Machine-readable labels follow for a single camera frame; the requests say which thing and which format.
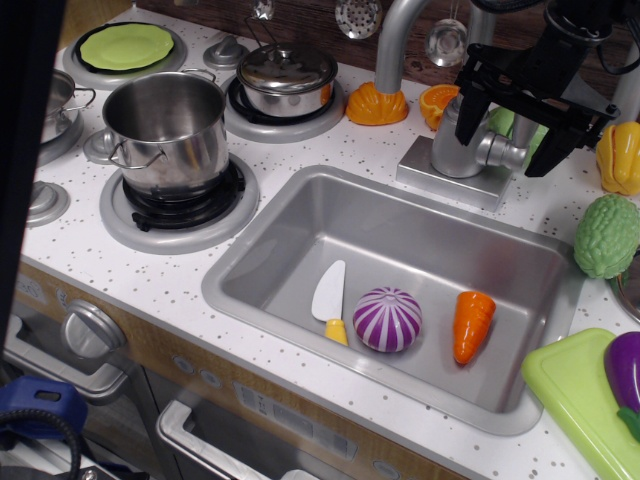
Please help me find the large steel pot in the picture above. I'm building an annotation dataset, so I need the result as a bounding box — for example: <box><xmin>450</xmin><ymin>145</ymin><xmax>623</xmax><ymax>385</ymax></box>
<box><xmin>102</xmin><ymin>69</ymin><xmax>229</xmax><ymax>201</ymax></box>

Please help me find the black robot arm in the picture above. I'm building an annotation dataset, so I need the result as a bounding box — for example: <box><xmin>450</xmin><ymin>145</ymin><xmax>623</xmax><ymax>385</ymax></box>
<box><xmin>455</xmin><ymin>1</ymin><xmax>639</xmax><ymax>177</ymax></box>

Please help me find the stove burner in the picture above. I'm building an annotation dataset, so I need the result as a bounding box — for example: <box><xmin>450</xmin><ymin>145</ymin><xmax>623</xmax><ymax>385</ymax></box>
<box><xmin>62</xmin><ymin>22</ymin><xmax>187</xmax><ymax>90</ymax></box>
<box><xmin>100</xmin><ymin>155</ymin><xmax>259</xmax><ymax>255</ymax></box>
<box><xmin>222</xmin><ymin>76</ymin><xmax>347</xmax><ymax>144</ymax></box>

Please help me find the hanging steel strainer spoon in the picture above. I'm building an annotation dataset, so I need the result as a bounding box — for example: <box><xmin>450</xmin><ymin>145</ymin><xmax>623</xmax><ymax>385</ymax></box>
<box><xmin>334</xmin><ymin>0</ymin><xmax>383</xmax><ymax>40</ymax></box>

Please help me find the green toy cabbage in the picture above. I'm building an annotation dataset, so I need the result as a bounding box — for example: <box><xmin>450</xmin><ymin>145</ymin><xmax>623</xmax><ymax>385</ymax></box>
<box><xmin>488</xmin><ymin>106</ymin><xmax>548</xmax><ymax>158</ymax></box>

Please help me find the purple toy eggplant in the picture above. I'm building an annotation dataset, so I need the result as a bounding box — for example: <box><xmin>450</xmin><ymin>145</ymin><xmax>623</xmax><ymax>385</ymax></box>
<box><xmin>604</xmin><ymin>331</ymin><xmax>639</xmax><ymax>442</ymax></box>

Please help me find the orange toy carrot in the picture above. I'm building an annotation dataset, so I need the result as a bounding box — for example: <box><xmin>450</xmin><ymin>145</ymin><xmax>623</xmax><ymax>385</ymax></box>
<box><xmin>453</xmin><ymin>291</ymin><xmax>496</xmax><ymax>365</ymax></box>

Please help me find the silver oven door handle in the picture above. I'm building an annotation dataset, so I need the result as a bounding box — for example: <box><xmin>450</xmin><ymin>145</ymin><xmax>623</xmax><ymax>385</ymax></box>
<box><xmin>156</xmin><ymin>400</ymin><xmax>267</xmax><ymax>479</ymax></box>

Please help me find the silver oven knob front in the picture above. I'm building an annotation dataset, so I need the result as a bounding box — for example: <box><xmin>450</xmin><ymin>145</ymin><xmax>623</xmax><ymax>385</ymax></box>
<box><xmin>60</xmin><ymin>299</ymin><xmax>127</xmax><ymax>359</ymax></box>

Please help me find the blue clamp with black cable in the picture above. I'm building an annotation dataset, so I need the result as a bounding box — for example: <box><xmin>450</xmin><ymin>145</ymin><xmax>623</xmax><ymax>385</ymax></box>
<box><xmin>1</xmin><ymin>376</ymin><xmax>88</xmax><ymax>479</ymax></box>

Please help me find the small lidded steel pot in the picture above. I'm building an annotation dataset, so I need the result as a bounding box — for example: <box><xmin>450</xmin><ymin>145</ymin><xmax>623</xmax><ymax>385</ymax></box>
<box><xmin>236</xmin><ymin>36</ymin><xmax>338</xmax><ymax>118</ymax></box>

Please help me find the silver toy faucet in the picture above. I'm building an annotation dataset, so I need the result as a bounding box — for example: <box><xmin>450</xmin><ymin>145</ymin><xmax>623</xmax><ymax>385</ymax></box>
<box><xmin>374</xmin><ymin>1</ymin><xmax>512</xmax><ymax>211</ymax></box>

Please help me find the back right stove burner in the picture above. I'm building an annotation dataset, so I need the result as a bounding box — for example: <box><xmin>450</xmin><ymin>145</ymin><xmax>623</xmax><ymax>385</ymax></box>
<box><xmin>222</xmin><ymin>76</ymin><xmax>347</xmax><ymax>144</ymax></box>

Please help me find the green cutting board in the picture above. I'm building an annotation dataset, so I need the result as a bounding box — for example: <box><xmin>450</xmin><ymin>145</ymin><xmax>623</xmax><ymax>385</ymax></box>
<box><xmin>521</xmin><ymin>328</ymin><xmax>639</xmax><ymax>479</ymax></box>

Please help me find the silver toy sink basin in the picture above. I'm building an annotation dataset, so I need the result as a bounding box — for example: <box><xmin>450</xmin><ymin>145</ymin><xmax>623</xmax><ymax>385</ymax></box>
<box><xmin>202</xmin><ymin>166</ymin><xmax>583</xmax><ymax>435</ymax></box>

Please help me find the silver faucet lever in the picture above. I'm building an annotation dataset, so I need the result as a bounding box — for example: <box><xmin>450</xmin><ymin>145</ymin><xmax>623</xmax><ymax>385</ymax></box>
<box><xmin>476</xmin><ymin>112</ymin><xmax>539</xmax><ymax>171</ymax></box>

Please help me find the purple striped toy onion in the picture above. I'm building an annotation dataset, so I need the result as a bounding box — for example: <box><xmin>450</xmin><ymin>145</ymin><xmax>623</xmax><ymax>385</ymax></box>
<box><xmin>353</xmin><ymin>287</ymin><xmax>423</xmax><ymax>353</ymax></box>

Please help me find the white toy knife yellow handle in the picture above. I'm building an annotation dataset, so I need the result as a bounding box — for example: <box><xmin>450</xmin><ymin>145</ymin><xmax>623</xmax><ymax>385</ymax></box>
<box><xmin>311</xmin><ymin>260</ymin><xmax>349</xmax><ymax>346</ymax></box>

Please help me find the steel bowl rim right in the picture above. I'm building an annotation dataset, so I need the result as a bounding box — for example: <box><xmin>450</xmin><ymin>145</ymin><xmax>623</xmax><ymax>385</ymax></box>
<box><xmin>610</xmin><ymin>257</ymin><xmax>640</xmax><ymax>322</ymax></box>

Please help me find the silver stove knob top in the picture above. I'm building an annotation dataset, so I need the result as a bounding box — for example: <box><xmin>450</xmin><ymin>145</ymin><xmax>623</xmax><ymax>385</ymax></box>
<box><xmin>203</xmin><ymin>35</ymin><xmax>249</xmax><ymax>71</ymax></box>

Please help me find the dark foreground post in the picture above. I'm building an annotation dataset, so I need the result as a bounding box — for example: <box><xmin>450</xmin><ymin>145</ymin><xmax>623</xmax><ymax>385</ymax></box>
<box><xmin>0</xmin><ymin>0</ymin><xmax>68</xmax><ymax>371</ymax></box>

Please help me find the back left stove burner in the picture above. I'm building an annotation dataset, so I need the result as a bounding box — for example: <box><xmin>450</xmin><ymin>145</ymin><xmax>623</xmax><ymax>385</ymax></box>
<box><xmin>62</xmin><ymin>22</ymin><xmax>187</xmax><ymax>90</ymax></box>

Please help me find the hanging steel ladle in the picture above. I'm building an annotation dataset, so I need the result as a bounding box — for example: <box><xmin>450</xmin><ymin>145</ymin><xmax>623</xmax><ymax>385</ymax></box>
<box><xmin>425</xmin><ymin>1</ymin><xmax>468</xmax><ymax>68</ymax></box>

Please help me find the green toy bitter melon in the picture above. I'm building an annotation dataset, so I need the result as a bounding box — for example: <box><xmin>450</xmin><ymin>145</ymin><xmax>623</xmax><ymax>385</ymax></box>
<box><xmin>574</xmin><ymin>194</ymin><xmax>639</xmax><ymax>279</ymax></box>

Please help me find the green toy plate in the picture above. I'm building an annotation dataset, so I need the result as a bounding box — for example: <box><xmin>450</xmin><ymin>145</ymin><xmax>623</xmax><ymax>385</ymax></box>
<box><xmin>77</xmin><ymin>23</ymin><xmax>175</xmax><ymax>73</ymax></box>

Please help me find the silver stove knob middle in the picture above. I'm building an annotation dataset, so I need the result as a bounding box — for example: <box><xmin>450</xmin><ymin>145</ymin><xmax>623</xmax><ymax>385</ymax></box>
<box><xmin>83</xmin><ymin>128</ymin><xmax>119</xmax><ymax>166</ymax></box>

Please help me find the front stove burner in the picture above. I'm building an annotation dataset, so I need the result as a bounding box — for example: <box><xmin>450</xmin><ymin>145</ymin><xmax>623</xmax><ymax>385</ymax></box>
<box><xmin>100</xmin><ymin>155</ymin><xmax>259</xmax><ymax>255</ymax></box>

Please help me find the silver stove knob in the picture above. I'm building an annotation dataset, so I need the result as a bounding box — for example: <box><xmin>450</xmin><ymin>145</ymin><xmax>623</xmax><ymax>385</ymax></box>
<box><xmin>203</xmin><ymin>35</ymin><xmax>249</xmax><ymax>71</ymax></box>
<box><xmin>26</xmin><ymin>181</ymin><xmax>70</xmax><ymax>228</ymax></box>
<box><xmin>83</xmin><ymin>128</ymin><xmax>119</xmax><ymax>166</ymax></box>

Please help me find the yellow toy bell pepper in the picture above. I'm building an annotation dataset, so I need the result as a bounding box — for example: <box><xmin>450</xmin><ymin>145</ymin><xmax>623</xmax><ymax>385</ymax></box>
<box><xmin>596</xmin><ymin>121</ymin><xmax>639</xmax><ymax>196</ymax></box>

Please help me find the silver stove knob left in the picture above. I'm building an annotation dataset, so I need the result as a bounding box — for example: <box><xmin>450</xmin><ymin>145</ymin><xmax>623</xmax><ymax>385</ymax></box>
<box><xmin>26</xmin><ymin>181</ymin><xmax>70</xmax><ymax>228</ymax></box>

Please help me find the steel pan at left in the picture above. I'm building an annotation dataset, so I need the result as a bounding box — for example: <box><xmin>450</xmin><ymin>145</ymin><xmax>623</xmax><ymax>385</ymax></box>
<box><xmin>40</xmin><ymin>69</ymin><xmax>96</xmax><ymax>144</ymax></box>

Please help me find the orange toy pumpkin half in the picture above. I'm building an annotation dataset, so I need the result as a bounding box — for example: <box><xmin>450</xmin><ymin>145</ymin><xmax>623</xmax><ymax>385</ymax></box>
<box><xmin>345</xmin><ymin>82</ymin><xmax>409</xmax><ymax>126</ymax></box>

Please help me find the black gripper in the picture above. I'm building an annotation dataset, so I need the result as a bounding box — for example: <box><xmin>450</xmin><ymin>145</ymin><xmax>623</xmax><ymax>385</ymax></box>
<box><xmin>455</xmin><ymin>43</ymin><xmax>620</xmax><ymax>177</ymax></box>

